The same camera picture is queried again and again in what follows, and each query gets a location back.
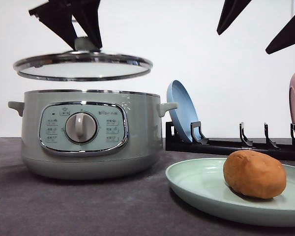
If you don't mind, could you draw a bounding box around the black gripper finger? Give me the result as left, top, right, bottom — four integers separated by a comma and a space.
216, 0, 251, 35
72, 0, 102, 50
29, 0, 78, 51
265, 15, 295, 55

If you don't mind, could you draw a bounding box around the glass steamer lid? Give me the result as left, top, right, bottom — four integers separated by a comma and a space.
14, 37, 153, 81

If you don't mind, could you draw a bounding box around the brown potato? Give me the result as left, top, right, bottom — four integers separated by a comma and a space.
223, 149, 287, 199

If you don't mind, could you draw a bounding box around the green plate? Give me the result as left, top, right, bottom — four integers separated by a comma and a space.
165, 158, 295, 226

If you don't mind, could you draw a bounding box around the blue plate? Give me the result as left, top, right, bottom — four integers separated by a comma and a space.
167, 80, 200, 141

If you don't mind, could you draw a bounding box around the black plate rack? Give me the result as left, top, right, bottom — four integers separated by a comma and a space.
165, 121, 295, 162

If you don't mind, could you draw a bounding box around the green electric steamer pot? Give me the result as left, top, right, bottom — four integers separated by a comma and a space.
8, 89, 178, 179

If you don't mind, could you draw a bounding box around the dark grey table mat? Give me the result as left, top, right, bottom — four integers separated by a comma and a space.
0, 138, 295, 236

